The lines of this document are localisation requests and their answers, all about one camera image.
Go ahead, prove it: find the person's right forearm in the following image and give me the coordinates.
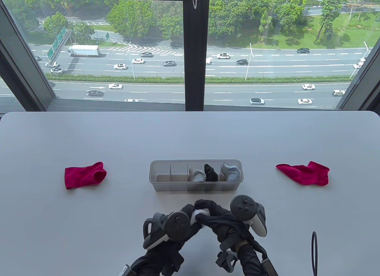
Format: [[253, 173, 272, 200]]
[[237, 243, 279, 276]]

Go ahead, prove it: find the person's right hand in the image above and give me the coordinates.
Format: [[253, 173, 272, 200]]
[[194, 199, 256, 250]]

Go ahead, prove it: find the person's left forearm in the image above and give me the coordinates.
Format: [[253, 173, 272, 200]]
[[130, 246, 185, 276]]

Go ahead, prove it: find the white sock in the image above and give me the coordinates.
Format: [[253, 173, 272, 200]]
[[190, 208, 210, 226]]

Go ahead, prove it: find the clear plastic divided organizer box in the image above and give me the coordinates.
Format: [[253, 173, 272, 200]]
[[149, 160, 244, 192]]

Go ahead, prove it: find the person's left hand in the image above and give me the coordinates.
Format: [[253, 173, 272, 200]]
[[148, 203, 205, 260]]

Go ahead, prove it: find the grey sock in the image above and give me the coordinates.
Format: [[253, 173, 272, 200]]
[[188, 167, 207, 183]]

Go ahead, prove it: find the light blue sock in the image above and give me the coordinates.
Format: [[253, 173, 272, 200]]
[[222, 162, 241, 181]]

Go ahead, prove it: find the red sock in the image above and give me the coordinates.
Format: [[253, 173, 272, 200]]
[[275, 161, 330, 186], [65, 162, 107, 190]]

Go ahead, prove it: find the black cable loop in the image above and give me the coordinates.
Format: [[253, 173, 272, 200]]
[[311, 231, 318, 276]]

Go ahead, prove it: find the black sock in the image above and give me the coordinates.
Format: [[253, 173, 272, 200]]
[[204, 164, 219, 182]]

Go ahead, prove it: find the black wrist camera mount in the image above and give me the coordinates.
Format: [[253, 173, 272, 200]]
[[216, 249, 238, 273]]

